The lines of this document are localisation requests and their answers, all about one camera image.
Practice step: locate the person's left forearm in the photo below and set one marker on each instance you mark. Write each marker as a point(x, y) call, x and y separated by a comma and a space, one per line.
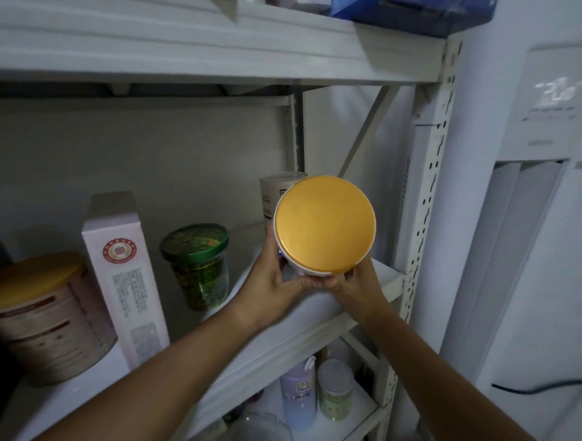
point(145, 382)

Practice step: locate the clear plastic container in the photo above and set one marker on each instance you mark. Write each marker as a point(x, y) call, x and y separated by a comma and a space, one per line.
point(259, 427)

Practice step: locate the small green jar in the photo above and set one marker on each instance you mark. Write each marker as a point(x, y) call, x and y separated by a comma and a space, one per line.
point(335, 391)

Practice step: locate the beige ribbed canister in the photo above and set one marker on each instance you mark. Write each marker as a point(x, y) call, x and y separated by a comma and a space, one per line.
point(45, 313)

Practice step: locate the person's left hand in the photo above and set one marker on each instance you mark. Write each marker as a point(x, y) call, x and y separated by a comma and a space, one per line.
point(264, 295)

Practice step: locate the green canister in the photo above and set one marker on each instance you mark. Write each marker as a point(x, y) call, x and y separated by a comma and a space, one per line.
point(196, 263)

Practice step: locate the white metal shelving unit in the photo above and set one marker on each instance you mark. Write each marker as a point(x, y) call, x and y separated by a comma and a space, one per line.
point(227, 54)

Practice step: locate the white striped canister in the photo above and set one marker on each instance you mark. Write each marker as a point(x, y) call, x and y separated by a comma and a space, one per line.
point(325, 225)

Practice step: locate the pink cherry blossom box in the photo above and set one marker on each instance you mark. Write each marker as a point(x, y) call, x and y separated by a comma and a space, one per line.
point(123, 273)

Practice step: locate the person's right hand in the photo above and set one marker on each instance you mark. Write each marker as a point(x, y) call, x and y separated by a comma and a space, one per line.
point(364, 295)

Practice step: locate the person's right forearm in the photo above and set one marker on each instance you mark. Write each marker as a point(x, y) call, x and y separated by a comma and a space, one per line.
point(446, 391)

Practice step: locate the white standing air conditioner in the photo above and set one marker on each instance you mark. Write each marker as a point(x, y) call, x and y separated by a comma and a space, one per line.
point(536, 227)

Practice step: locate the blue plastic bag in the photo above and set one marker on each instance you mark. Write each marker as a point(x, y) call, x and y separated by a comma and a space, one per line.
point(409, 14)

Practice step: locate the lavender bottle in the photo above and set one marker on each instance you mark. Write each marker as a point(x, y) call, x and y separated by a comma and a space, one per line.
point(298, 392)

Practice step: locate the white and blue canister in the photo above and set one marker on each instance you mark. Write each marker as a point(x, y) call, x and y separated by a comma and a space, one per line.
point(273, 191)

